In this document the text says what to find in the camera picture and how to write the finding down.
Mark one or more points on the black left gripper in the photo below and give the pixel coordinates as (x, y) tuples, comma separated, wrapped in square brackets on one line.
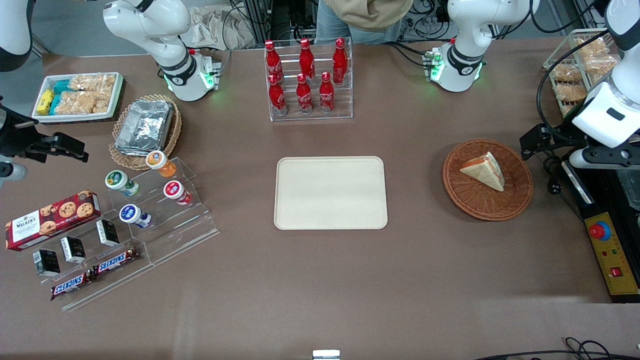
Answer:
[(564, 137)]

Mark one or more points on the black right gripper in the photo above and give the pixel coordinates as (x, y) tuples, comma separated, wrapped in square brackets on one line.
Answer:
[(14, 135)]

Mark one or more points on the triangular sandwich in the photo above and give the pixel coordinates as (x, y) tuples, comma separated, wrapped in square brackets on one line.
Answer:
[(487, 172)]

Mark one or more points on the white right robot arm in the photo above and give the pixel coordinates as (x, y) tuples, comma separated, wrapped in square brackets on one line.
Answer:
[(150, 25)]

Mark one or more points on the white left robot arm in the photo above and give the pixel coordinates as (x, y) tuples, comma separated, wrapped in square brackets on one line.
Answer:
[(465, 30)]

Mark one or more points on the white rectangular snack tray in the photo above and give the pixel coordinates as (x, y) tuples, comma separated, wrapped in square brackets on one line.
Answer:
[(75, 118)]

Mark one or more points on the silver foil tray stack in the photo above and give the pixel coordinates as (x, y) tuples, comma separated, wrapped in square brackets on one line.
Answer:
[(145, 125)]

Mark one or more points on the brown round wicker basket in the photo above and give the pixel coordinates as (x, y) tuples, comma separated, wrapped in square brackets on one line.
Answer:
[(475, 200)]

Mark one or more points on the light woven wicker basket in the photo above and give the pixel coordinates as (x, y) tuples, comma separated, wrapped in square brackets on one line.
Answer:
[(172, 137)]

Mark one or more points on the cream plastic tray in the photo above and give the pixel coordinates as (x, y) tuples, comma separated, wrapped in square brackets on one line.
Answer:
[(330, 192)]

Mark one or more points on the teal snack packet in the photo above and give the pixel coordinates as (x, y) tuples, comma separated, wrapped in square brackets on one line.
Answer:
[(55, 104), (61, 86)]

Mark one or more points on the clear rice cracker packet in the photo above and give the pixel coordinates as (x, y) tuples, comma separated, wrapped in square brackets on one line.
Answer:
[(82, 102), (92, 82)]

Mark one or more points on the clear bagged pastry packet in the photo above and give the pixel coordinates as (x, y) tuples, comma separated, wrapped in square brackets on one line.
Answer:
[(568, 109), (591, 47), (600, 65), (566, 73), (571, 92)]

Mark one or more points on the yellow snack packet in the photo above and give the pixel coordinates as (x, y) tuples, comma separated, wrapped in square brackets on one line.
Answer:
[(45, 101)]

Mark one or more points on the green lid yogurt cup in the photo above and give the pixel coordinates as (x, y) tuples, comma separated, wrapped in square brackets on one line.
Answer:
[(119, 181)]

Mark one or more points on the red Walkers cookie box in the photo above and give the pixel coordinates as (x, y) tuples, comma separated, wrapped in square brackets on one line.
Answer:
[(50, 220)]

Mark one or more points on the black table appliance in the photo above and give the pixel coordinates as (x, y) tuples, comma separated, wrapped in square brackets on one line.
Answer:
[(590, 195)]

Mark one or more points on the orange lid yogurt cup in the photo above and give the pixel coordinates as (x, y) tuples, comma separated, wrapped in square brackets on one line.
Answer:
[(159, 162)]

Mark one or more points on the blue lid yogurt cup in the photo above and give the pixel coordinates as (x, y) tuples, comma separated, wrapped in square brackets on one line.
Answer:
[(132, 215)]

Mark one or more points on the small black box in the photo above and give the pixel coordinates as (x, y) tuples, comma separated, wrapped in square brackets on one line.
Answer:
[(73, 249), (107, 232), (46, 262)]

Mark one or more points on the clear glass container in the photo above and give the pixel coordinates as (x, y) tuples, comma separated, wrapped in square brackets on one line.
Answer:
[(631, 187)]

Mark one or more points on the red emergency stop button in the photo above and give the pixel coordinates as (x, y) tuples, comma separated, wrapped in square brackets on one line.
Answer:
[(599, 230)]

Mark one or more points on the red lid yogurt cup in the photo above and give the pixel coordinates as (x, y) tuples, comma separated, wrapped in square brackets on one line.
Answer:
[(175, 191)]

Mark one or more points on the Snickers chocolate bar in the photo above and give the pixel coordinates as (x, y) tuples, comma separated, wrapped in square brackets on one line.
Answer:
[(116, 261), (70, 285)]

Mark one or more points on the clear acrylic yogurt step stand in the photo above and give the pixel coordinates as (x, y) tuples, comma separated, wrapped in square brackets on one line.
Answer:
[(175, 230)]

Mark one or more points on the yellow control panel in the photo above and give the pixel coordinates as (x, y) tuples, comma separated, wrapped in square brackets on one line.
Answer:
[(612, 255)]

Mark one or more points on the clear acrylic snack step stand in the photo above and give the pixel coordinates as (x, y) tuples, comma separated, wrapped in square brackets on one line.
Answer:
[(115, 285)]

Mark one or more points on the crumpled beige bag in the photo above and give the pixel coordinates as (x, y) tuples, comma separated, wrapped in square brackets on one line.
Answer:
[(215, 30)]

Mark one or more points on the red cola bottle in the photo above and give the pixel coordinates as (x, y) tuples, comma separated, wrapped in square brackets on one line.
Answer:
[(276, 97), (272, 62), (326, 95), (306, 60), (340, 60), (303, 96)]

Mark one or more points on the person in jeans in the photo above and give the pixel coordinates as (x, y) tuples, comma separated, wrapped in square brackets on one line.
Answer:
[(365, 15)]

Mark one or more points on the clear acrylic bottle rack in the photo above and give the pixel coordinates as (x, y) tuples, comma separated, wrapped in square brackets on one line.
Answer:
[(310, 112)]

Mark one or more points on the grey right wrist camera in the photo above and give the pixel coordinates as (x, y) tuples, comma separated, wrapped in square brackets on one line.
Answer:
[(11, 171)]

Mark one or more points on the small white edge bracket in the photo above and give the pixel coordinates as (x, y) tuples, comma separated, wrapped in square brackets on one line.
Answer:
[(326, 355)]

